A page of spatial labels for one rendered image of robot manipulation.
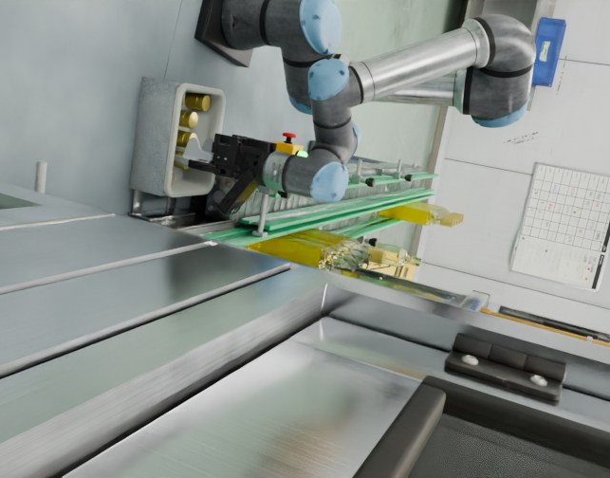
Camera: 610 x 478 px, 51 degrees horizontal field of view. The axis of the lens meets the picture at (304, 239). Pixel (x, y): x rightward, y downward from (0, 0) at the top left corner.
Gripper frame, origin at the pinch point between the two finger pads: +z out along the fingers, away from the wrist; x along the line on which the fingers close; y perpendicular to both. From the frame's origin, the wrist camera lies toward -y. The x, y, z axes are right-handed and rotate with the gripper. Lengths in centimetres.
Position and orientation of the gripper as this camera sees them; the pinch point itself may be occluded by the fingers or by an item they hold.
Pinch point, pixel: (183, 160)
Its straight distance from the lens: 137.8
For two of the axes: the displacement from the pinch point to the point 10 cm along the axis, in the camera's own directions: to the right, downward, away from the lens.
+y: 1.7, -9.7, -2.0
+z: -9.0, -2.3, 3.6
